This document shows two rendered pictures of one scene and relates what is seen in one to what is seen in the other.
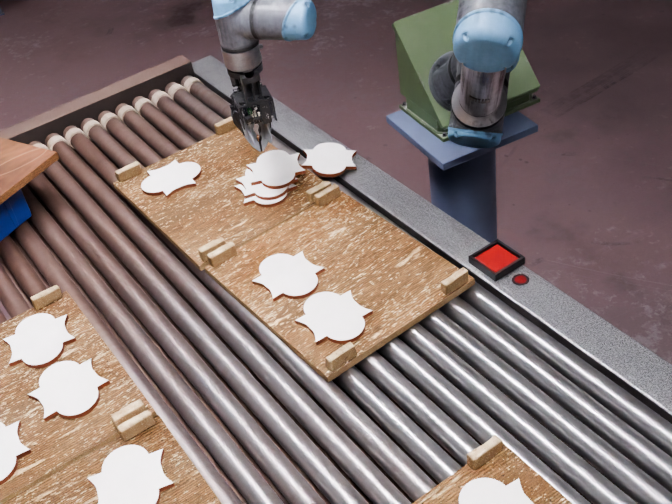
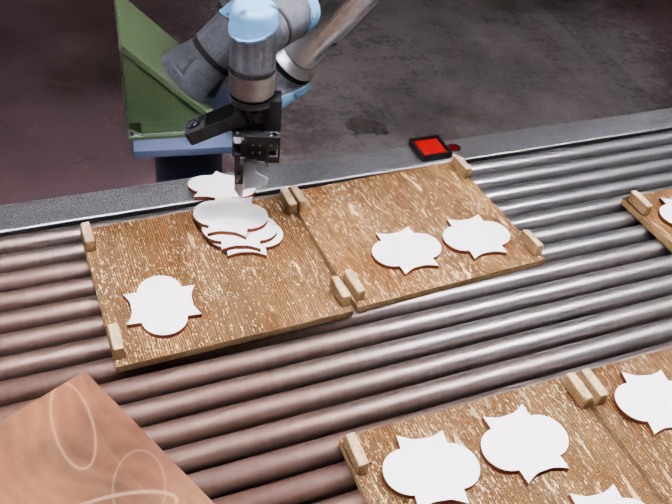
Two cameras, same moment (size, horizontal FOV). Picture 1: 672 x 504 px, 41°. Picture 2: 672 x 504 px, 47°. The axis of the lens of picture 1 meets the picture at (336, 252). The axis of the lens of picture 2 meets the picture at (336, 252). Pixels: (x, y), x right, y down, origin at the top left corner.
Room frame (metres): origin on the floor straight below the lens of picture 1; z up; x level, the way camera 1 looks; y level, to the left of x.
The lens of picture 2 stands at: (1.41, 1.23, 1.90)
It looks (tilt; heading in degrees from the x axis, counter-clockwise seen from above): 41 degrees down; 273
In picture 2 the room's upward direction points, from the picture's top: 7 degrees clockwise
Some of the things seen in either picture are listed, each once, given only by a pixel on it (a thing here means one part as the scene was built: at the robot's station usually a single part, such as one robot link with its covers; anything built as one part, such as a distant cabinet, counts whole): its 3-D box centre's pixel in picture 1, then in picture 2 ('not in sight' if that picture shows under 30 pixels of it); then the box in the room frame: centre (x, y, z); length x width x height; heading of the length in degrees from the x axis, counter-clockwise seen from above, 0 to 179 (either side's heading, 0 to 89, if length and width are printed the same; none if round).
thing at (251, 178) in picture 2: (252, 138); (251, 180); (1.62, 0.13, 1.08); 0.06 x 0.03 x 0.09; 12
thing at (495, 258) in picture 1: (496, 260); (430, 148); (1.29, -0.30, 0.92); 0.06 x 0.06 x 0.01; 29
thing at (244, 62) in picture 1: (243, 54); (251, 81); (1.63, 0.12, 1.26); 0.08 x 0.08 x 0.05
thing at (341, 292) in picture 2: (212, 249); (340, 290); (1.44, 0.25, 0.95); 0.06 x 0.02 x 0.03; 120
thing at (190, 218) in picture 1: (222, 189); (212, 272); (1.67, 0.23, 0.93); 0.41 x 0.35 x 0.02; 30
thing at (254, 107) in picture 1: (250, 92); (254, 124); (1.62, 0.12, 1.18); 0.09 x 0.08 x 0.12; 12
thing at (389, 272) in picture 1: (335, 275); (411, 227); (1.32, 0.01, 0.93); 0.41 x 0.35 x 0.02; 32
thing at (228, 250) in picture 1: (222, 254); (354, 285); (1.41, 0.23, 0.95); 0.06 x 0.02 x 0.03; 122
